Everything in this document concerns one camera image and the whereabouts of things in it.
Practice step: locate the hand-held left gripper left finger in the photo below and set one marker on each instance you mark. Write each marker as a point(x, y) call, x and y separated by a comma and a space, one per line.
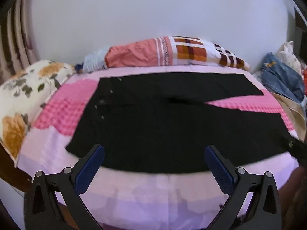
point(92, 166)

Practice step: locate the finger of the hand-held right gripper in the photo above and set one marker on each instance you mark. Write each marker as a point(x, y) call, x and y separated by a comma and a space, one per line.
point(296, 148)

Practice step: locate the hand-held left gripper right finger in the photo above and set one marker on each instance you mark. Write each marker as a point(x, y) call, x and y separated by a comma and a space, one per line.
point(219, 170)

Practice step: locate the black pants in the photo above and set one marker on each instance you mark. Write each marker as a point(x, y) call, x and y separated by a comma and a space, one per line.
point(156, 129)

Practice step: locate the person's right forearm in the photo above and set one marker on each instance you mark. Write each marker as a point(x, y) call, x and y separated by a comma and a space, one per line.
point(295, 201)

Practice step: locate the beige cloth bag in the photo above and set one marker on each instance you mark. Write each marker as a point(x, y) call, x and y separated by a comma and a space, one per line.
point(297, 115)

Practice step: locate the pink checked bedsheet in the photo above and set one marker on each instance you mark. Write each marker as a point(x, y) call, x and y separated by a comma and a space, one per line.
point(144, 196)

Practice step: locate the blue jeans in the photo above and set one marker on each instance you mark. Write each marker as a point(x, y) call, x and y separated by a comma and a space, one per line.
point(278, 76)

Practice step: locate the white floral cloth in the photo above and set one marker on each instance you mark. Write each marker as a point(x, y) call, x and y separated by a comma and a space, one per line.
point(287, 52)

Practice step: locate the dark blue cloth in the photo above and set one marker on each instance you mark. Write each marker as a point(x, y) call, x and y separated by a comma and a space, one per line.
point(79, 68)

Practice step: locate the floral pillow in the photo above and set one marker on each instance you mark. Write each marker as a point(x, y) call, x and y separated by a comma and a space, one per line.
point(21, 93)

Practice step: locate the folded orange plaid quilt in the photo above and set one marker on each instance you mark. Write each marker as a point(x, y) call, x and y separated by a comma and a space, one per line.
point(134, 55)

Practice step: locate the dark wooden furniture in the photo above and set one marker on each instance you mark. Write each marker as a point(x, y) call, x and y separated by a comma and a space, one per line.
point(301, 28)

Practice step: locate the striped floral curtain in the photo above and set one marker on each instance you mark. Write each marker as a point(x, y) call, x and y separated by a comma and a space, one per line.
point(14, 40)

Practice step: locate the dark wooden bed frame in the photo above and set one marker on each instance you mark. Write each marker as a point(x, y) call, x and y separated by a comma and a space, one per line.
point(12, 172)

